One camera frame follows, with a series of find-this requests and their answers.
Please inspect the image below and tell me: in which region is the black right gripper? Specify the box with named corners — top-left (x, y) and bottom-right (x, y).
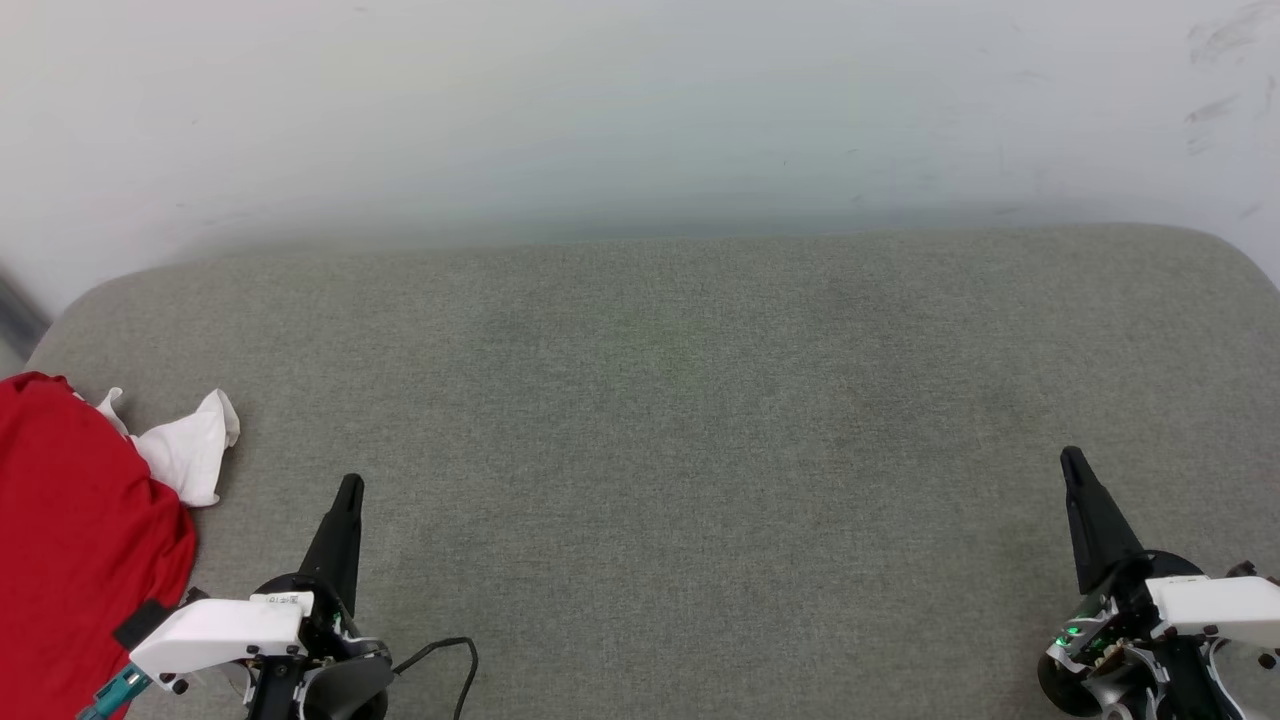
top-left (1059, 446), bottom-right (1207, 653)

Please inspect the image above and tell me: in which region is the red shirt with white sleeves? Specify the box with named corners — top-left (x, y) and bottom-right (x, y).
top-left (0, 372), bottom-right (242, 720)

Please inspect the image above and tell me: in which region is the teal cable connector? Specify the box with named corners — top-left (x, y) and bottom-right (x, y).
top-left (76, 664), bottom-right (153, 720)

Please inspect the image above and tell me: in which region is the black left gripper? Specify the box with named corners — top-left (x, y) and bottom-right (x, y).
top-left (256, 474), bottom-right (394, 669)

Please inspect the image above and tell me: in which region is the thin black cable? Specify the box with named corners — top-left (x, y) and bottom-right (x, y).
top-left (393, 637), bottom-right (480, 720)

